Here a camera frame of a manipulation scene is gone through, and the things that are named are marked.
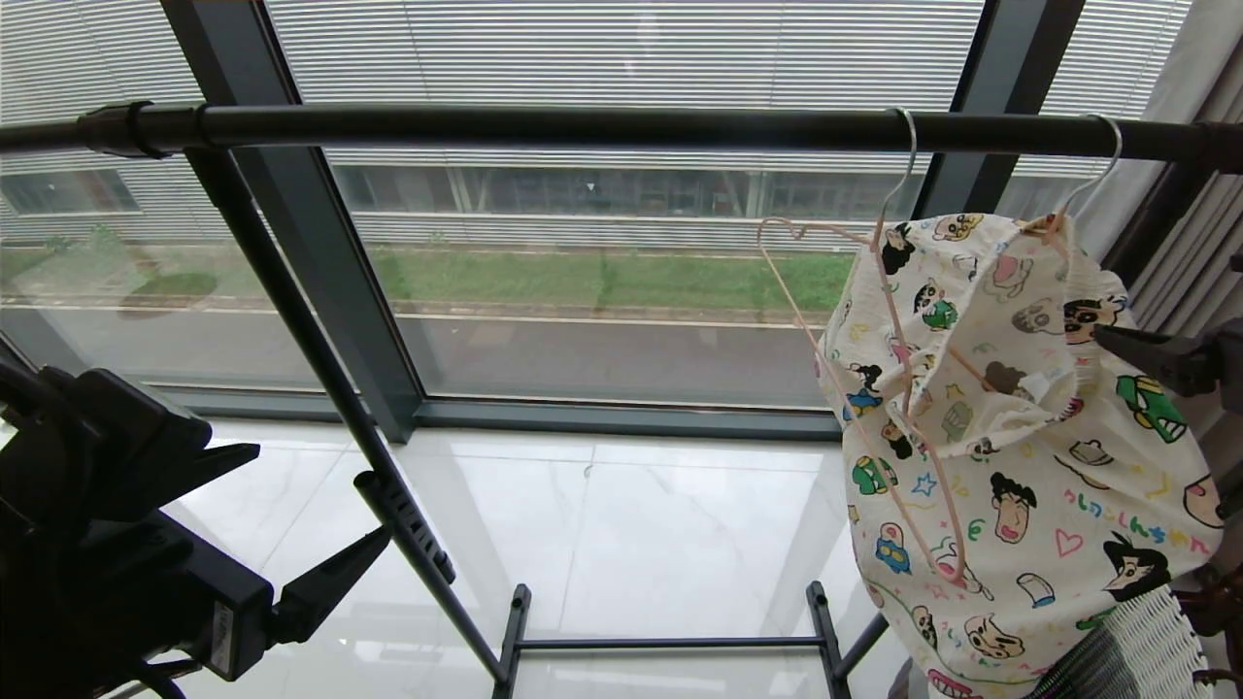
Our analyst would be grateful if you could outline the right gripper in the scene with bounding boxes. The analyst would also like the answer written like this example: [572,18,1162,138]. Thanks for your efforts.
[1091,318,1243,418]

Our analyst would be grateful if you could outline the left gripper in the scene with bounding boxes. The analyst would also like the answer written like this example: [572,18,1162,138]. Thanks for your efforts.
[0,442,393,699]

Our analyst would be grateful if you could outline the cream printed garment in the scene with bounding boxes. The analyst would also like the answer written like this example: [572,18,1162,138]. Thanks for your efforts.
[819,212,1226,699]

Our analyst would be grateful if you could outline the pink clothes hanger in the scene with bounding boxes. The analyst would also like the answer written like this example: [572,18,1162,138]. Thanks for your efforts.
[756,107,972,589]
[947,113,1127,391]

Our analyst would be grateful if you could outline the white laundry basket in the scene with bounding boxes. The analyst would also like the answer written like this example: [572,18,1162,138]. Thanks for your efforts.
[1025,582,1211,699]

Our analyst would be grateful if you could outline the black clothes rack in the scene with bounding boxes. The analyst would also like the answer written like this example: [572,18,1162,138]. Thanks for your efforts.
[0,100,1243,699]

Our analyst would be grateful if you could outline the white curtain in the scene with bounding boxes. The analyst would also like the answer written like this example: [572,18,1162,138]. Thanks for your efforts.
[1073,0,1243,261]

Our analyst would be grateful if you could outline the window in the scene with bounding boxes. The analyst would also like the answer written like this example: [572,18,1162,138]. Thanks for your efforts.
[0,0,1197,446]

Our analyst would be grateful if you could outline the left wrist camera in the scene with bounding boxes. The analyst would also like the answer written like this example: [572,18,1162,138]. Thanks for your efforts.
[0,362,200,530]

